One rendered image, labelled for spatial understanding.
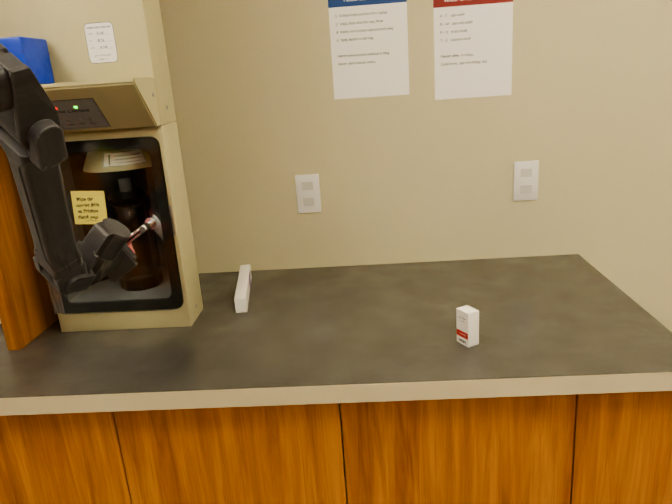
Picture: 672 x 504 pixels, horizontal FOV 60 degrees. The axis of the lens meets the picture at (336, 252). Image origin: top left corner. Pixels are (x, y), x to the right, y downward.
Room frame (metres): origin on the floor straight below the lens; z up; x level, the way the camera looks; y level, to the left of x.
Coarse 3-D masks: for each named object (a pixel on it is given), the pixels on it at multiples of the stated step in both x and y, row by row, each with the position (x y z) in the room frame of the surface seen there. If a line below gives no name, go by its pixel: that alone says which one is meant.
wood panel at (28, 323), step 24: (0, 168) 1.31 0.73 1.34; (0, 192) 1.29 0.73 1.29; (0, 216) 1.27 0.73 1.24; (24, 216) 1.35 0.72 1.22; (0, 240) 1.25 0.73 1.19; (24, 240) 1.33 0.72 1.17; (0, 264) 1.23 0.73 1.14; (24, 264) 1.31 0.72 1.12; (0, 288) 1.23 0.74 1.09; (24, 288) 1.29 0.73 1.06; (0, 312) 1.23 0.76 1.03; (24, 312) 1.27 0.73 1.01; (48, 312) 1.36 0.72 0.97; (24, 336) 1.25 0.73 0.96
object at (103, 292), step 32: (64, 160) 1.29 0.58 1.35; (96, 160) 1.29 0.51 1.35; (128, 160) 1.28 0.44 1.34; (160, 160) 1.28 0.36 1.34; (128, 192) 1.28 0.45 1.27; (160, 192) 1.28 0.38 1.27; (128, 224) 1.29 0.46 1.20; (160, 224) 1.28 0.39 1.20; (160, 256) 1.28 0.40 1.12; (96, 288) 1.29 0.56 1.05; (128, 288) 1.29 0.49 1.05; (160, 288) 1.28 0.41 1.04
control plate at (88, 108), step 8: (56, 104) 1.22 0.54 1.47; (64, 104) 1.22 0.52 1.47; (72, 104) 1.22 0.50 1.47; (80, 104) 1.22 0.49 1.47; (88, 104) 1.22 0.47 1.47; (96, 104) 1.22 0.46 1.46; (64, 112) 1.23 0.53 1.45; (72, 112) 1.23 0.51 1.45; (80, 112) 1.23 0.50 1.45; (88, 112) 1.23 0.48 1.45; (96, 112) 1.23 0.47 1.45; (64, 120) 1.25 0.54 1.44; (72, 120) 1.25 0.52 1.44; (88, 120) 1.25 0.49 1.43; (96, 120) 1.25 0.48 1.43; (104, 120) 1.25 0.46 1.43; (64, 128) 1.27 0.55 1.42; (72, 128) 1.27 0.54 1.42; (80, 128) 1.27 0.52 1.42
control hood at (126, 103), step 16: (96, 80) 1.18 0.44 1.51; (112, 80) 1.18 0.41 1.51; (128, 80) 1.18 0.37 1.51; (144, 80) 1.23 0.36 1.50; (48, 96) 1.20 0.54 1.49; (64, 96) 1.20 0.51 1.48; (80, 96) 1.20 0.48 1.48; (96, 96) 1.20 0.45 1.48; (112, 96) 1.20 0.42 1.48; (128, 96) 1.20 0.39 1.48; (144, 96) 1.22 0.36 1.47; (112, 112) 1.23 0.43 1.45; (128, 112) 1.24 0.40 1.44; (144, 112) 1.24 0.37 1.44; (96, 128) 1.27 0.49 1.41; (112, 128) 1.27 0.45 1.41; (128, 128) 1.27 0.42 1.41
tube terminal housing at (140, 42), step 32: (0, 0) 1.31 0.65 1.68; (32, 0) 1.31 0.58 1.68; (64, 0) 1.30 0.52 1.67; (96, 0) 1.30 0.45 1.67; (128, 0) 1.29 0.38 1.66; (0, 32) 1.31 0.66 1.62; (32, 32) 1.31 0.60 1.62; (64, 32) 1.30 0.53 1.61; (128, 32) 1.29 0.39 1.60; (160, 32) 1.38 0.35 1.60; (64, 64) 1.30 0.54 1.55; (96, 64) 1.30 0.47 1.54; (128, 64) 1.29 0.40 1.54; (160, 64) 1.35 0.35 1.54; (160, 96) 1.31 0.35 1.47; (160, 128) 1.29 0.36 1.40; (192, 256) 1.37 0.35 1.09; (192, 288) 1.34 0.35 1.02; (64, 320) 1.31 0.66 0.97; (96, 320) 1.31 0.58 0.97; (128, 320) 1.30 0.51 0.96; (160, 320) 1.30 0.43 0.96; (192, 320) 1.30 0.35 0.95
